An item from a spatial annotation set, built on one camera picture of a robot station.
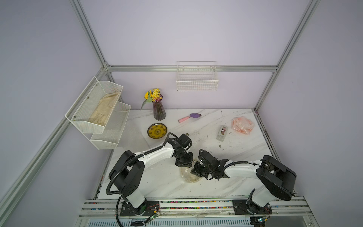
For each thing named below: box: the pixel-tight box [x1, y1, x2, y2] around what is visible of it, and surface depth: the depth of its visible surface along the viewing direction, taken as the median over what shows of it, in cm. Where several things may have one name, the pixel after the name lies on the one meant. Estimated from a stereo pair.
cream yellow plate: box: [179, 166, 202, 184], surface depth 85 cm
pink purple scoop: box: [178, 113, 202, 123], surface depth 117 cm
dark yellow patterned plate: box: [147, 122, 168, 140], surface depth 109 cm
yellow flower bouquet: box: [140, 87, 164, 111], surface depth 97 cm
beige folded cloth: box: [88, 91, 121, 126], surface depth 81 cm
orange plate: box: [231, 116, 255, 135], surface depth 107 cm
